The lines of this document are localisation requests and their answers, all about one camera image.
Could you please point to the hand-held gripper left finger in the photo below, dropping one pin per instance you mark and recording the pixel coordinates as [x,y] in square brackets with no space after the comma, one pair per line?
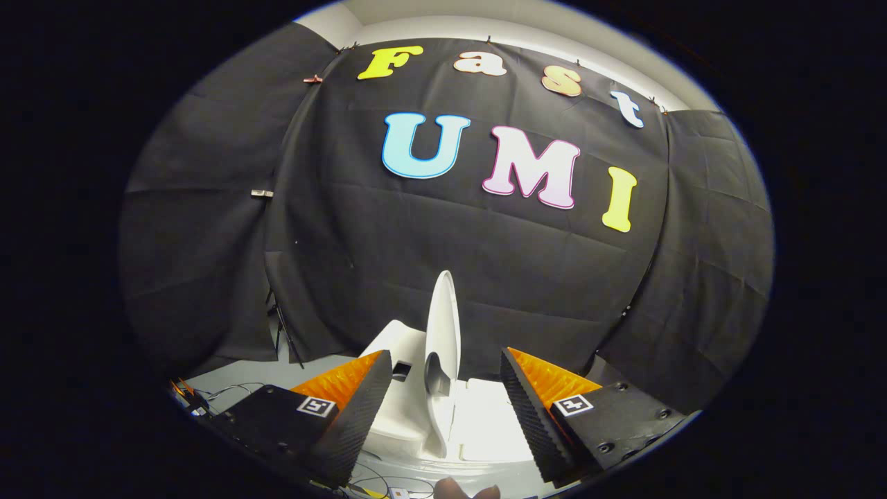
[350,430]

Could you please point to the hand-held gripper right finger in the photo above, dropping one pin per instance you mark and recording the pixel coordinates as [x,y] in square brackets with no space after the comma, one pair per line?
[537,430]

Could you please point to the white toilet lid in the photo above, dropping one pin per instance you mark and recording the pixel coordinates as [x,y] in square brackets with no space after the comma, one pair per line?
[443,326]

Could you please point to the white toilet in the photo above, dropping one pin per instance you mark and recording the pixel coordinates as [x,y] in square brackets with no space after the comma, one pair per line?
[398,423]

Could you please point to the white toilet seat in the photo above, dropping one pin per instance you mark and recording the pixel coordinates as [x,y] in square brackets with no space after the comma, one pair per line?
[485,423]

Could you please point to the black tripod stand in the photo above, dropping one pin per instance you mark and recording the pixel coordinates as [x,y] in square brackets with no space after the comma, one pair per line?
[280,320]

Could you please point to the black backdrop cloth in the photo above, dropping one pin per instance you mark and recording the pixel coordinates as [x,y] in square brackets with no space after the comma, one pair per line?
[485,263]

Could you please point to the silver metal clip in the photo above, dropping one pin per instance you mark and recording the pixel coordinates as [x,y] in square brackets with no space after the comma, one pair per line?
[262,193]

